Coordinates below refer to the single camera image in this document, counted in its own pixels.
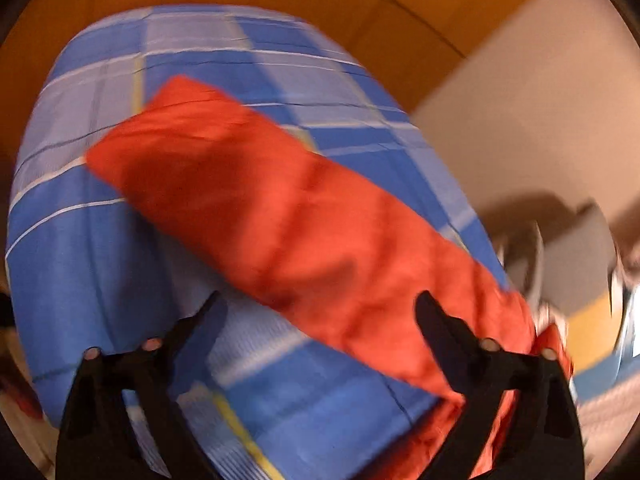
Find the orange puffer jacket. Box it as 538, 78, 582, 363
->
85, 75, 576, 480

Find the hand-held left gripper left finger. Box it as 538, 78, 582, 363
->
55, 291, 229, 480

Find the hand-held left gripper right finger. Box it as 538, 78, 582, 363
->
415, 291, 586, 480

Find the yellow and blue headboard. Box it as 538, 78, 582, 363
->
542, 202, 626, 373

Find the blue plaid bed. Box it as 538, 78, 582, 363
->
5, 4, 626, 480

